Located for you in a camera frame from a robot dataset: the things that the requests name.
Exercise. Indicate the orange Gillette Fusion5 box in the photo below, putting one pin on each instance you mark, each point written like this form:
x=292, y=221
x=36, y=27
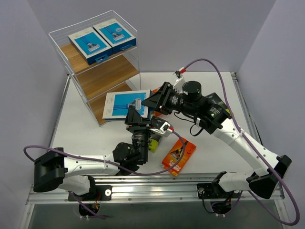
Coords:
x=157, y=114
x=180, y=151

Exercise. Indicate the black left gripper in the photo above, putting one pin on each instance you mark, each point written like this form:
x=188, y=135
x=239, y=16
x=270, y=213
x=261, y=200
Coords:
x=137, y=127

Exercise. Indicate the blue white Harry's box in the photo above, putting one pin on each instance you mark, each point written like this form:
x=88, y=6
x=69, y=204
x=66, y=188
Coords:
x=117, y=104

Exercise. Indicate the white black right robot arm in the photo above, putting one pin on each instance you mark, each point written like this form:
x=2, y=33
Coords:
x=211, y=114

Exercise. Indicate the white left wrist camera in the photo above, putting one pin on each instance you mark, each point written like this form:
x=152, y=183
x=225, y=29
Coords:
x=164, y=130

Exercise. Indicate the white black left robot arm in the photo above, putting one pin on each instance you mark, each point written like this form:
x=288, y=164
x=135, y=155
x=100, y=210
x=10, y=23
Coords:
x=74, y=173

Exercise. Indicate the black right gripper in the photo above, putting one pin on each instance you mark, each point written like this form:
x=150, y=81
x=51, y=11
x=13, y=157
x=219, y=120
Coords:
x=164, y=98

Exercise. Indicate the orange Gillette cartridge box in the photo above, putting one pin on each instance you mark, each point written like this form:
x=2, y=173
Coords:
x=154, y=91

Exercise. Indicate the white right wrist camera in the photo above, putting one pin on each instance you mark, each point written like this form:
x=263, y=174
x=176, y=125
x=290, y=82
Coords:
x=180, y=81

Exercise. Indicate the green black Gillette Labs box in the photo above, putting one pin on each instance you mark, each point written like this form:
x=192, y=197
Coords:
x=214, y=98
x=154, y=142

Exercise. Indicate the white wire wooden shelf rack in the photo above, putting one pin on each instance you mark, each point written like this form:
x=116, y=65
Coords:
x=120, y=72

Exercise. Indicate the blue Harry's razor box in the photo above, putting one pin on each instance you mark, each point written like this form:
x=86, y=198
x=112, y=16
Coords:
x=116, y=35
x=91, y=45

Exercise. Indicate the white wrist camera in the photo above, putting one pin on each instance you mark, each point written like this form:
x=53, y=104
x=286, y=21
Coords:
x=164, y=130
x=180, y=81

